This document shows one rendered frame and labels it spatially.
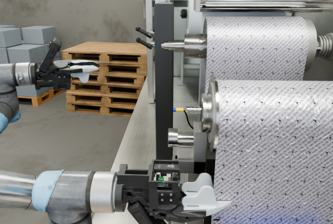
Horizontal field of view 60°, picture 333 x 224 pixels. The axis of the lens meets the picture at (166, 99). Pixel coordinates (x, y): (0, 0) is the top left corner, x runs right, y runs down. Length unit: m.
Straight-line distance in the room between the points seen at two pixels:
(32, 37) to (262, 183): 4.22
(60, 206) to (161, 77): 0.43
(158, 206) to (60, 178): 0.19
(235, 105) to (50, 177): 0.36
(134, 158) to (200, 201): 0.56
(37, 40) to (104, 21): 1.00
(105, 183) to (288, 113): 0.34
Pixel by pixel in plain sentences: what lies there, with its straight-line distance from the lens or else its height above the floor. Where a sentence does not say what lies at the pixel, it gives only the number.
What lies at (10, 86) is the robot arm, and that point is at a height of 1.18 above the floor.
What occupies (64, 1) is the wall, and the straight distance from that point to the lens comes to 4.92.
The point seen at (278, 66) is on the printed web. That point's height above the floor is 1.30.
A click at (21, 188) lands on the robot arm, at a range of 0.70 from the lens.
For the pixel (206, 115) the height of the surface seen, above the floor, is 1.26.
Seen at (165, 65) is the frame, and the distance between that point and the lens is 0.80.
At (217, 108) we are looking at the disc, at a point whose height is 1.28.
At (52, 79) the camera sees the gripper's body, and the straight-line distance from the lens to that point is 1.01.
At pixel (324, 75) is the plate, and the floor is 1.26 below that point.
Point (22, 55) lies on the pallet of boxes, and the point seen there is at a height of 0.70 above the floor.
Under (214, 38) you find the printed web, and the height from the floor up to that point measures 1.37.
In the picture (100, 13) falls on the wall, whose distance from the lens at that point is 4.65.
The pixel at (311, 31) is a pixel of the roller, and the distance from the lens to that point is 0.78.
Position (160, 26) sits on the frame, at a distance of 0.79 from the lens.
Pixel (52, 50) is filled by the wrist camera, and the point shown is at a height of 1.30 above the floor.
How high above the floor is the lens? 1.46
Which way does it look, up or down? 20 degrees down
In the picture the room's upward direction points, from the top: straight up
